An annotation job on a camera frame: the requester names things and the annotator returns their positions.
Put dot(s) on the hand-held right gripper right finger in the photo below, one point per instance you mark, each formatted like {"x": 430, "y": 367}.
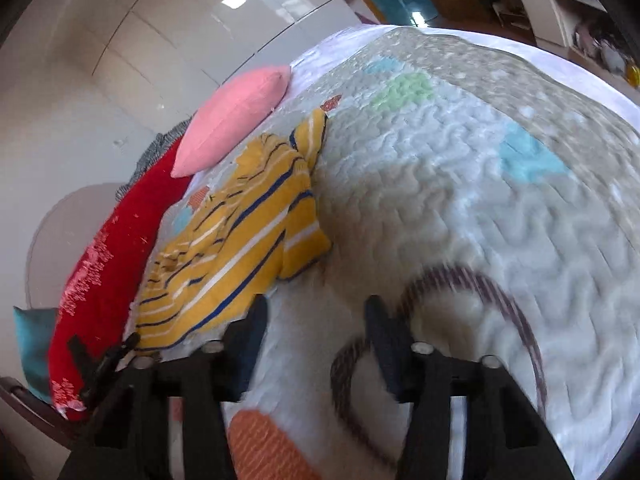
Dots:
{"x": 382, "y": 345}

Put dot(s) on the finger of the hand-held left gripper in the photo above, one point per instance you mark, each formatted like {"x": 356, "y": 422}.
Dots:
{"x": 102, "y": 365}

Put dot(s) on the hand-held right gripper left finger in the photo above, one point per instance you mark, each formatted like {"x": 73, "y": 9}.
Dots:
{"x": 252, "y": 340}

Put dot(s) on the yellow striped sweater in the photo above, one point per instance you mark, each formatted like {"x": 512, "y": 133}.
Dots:
{"x": 240, "y": 240}

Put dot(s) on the teal cushion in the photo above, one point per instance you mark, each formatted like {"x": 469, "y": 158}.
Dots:
{"x": 32, "y": 350}

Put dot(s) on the red floral quilt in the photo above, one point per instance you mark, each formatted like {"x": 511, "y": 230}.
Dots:
{"x": 110, "y": 275}

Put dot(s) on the white headboard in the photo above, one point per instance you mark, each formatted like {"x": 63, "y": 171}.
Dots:
{"x": 60, "y": 240}

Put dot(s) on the quilted patchwork bedspread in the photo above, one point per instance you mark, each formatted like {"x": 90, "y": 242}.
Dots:
{"x": 450, "y": 170}

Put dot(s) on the grey plaid cloth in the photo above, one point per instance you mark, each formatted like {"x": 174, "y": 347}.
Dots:
{"x": 150, "y": 155}

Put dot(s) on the pink pillow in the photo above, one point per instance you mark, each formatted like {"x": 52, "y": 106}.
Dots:
{"x": 230, "y": 115}

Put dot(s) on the glossy white wardrobe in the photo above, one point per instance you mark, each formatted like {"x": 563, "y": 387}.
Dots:
{"x": 210, "y": 20}

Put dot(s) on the white desk with shelves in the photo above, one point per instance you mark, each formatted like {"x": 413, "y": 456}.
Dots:
{"x": 555, "y": 5}

